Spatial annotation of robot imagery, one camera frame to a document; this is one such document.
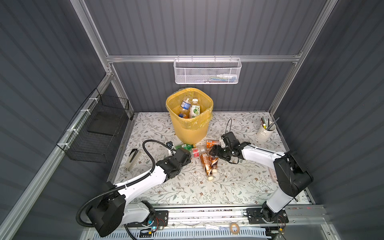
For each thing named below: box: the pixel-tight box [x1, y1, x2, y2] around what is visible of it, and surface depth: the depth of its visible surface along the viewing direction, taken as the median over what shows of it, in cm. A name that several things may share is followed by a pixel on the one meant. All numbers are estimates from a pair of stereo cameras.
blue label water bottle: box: [179, 96, 192, 118], surface depth 98 cm
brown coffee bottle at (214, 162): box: [210, 156, 219, 173], surface depth 91 cm
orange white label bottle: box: [206, 139, 220, 149], surface depth 98 cm
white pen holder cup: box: [256, 120, 276, 142], surface depth 101 cm
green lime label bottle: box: [189, 98, 200, 118], surface depth 98 cm
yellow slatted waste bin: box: [165, 87, 214, 145], surface depth 96 cm
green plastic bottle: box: [175, 144, 194, 151], surface depth 99 cm
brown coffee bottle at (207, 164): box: [200, 152, 214, 181], surface depth 90 cm
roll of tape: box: [229, 222, 240, 235], surface depth 72 cm
